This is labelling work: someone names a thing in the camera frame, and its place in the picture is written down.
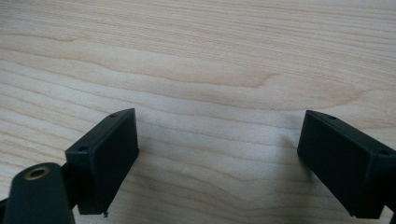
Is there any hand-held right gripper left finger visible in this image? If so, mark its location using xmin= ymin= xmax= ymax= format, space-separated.
xmin=64 ymin=107 xmax=140 ymax=217

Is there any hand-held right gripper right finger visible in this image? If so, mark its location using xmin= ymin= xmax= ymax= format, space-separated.
xmin=296 ymin=109 xmax=396 ymax=219

